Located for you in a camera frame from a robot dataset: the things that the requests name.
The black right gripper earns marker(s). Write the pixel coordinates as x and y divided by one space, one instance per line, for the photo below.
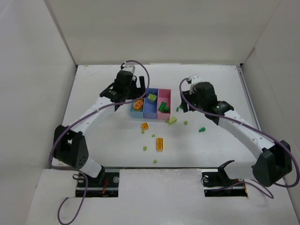
186 101

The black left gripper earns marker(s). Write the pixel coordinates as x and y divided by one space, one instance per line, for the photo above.
135 89

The yellow butterfly round brick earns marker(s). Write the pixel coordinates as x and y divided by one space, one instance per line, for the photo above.
138 105

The dark green heart brick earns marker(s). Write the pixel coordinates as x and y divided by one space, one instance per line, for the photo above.
166 110

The dark green plate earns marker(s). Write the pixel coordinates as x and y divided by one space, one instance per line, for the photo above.
162 105

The yellow square brick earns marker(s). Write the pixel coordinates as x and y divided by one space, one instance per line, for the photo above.
145 126

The yellow long 2x3 brick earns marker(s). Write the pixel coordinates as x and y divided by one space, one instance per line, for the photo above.
160 144

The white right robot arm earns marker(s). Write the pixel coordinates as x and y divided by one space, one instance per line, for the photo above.
274 159

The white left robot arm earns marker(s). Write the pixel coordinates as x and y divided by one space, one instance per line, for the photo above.
70 145

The purple blue container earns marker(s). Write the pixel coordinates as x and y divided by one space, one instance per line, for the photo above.
150 108

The pale green curved brick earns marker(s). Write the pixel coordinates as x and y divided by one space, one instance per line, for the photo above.
172 120

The pink container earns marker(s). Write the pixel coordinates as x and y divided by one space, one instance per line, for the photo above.
164 95

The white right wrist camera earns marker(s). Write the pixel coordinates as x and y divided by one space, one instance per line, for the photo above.
193 80

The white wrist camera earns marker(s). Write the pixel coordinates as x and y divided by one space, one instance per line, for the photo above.
128 67
193 80

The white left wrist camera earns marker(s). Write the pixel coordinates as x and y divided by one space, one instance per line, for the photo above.
128 67

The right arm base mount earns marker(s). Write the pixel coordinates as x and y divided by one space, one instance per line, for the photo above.
215 182

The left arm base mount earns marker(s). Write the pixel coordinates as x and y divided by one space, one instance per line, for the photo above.
106 185

